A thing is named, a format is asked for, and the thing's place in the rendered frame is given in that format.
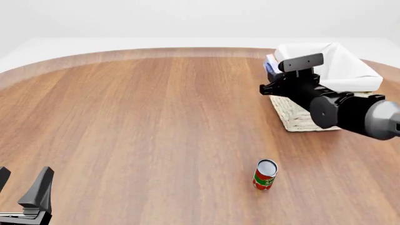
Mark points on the white cloth basket liner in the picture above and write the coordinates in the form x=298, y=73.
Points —
x=340, y=70

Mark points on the woven pale wicker basket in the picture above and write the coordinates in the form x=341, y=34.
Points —
x=293, y=114

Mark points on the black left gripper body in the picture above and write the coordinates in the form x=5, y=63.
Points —
x=28, y=219

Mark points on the red and green soup tin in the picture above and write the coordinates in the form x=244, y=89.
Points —
x=265, y=175

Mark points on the blue and white food box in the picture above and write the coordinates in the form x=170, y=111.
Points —
x=270, y=63

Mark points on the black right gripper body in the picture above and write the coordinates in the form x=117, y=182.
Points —
x=290, y=86

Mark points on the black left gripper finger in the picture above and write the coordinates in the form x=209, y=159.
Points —
x=39, y=192
x=3, y=177

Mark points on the flat dark plate on stalk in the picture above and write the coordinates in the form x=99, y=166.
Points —
x=301, y=62

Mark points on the black and grey right robot arm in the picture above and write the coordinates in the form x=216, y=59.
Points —
x=350, y=112

